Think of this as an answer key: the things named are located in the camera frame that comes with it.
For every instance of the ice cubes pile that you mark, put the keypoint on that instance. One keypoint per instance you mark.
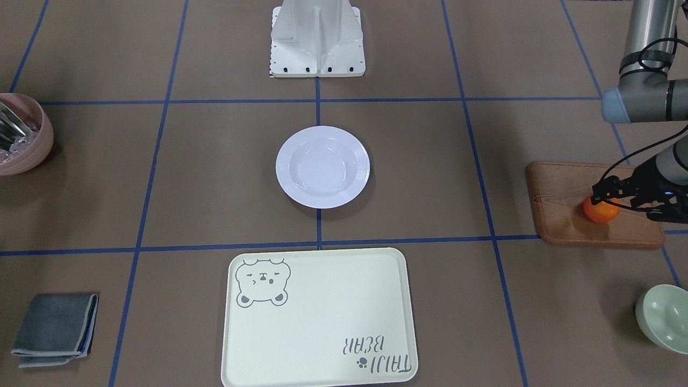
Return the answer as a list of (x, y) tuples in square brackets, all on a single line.
[(16, 145)]

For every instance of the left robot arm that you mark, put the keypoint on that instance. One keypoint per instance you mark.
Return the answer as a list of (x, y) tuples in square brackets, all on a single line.
[(645, 94)]

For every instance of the wooden cutting board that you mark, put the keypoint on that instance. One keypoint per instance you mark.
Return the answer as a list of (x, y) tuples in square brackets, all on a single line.
[(557, 190)]

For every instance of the cream bear serving tray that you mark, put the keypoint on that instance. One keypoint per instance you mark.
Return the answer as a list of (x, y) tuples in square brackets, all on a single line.
[(319, 318)]

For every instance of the white round plate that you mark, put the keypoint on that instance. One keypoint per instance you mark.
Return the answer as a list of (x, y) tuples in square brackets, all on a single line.
[(322, 167)]

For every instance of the folded grey cloth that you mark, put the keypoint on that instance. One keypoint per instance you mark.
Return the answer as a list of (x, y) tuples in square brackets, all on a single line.
[(56, 329)]

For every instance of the green bowl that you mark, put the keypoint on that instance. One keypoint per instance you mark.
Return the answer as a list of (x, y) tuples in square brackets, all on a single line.
[(661, 314)]

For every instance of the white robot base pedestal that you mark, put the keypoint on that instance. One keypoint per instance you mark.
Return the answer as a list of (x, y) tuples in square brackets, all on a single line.
[(316, 39)]

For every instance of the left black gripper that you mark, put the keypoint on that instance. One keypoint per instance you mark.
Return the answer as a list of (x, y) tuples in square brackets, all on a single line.
[(649, 179)]

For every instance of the orange fruit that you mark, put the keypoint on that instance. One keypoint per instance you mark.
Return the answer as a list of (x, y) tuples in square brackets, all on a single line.
[(601, 212)]

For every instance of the metal scoop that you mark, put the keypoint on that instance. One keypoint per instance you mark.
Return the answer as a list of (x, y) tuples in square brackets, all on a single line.
[(14, 130)]

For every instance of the pink bowl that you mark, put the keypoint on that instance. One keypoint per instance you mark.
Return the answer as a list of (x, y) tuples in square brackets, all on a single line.
[(39, 148)]

